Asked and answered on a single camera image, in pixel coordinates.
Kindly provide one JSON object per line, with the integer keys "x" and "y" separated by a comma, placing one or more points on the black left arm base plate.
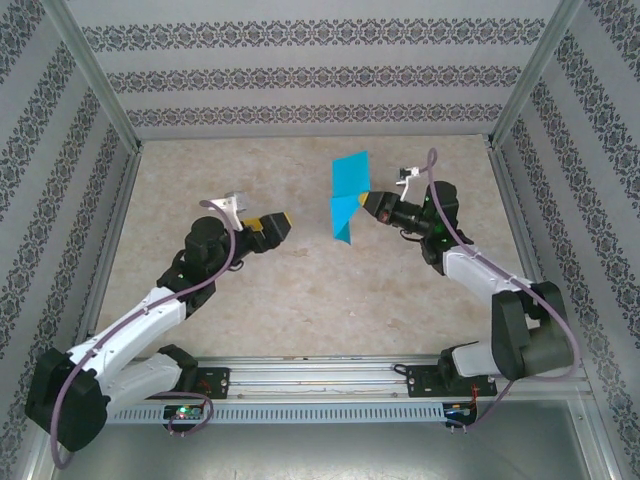
{"x": 217, "y": 385}

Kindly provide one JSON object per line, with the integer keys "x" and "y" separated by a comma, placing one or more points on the grey metal shelf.
{"x": 320, "y": 455}

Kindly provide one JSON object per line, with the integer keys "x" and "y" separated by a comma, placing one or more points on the long aluminium base rail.
{"x": 310, "y": 380}

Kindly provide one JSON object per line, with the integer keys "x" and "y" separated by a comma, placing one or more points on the small controller board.
{"x": 457, "y": 411}

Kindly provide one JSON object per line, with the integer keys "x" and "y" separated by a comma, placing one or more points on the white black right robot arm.
{"x": 475, "y": 270}

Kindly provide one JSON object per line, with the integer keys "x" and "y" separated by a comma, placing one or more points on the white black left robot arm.
{"x": 130, "y": 320}

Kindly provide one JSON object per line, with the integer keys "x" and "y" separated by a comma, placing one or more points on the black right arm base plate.
{"x": 422, "y": 382}

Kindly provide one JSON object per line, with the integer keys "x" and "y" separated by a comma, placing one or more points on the blue paper sheet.
{"x": 350, "y": 175}

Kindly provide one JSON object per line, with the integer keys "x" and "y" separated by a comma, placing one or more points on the aluminium side rail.
{"x": 111, "y": 250}
{"x": 510, "y": 200}

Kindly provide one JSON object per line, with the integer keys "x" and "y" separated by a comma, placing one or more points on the controller board with green light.
{"x": 182, "y": 412}

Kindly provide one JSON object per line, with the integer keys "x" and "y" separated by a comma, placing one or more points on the aluminium frame post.
{"x": 95, "y": 75}
{"x": 531, "y": 75}

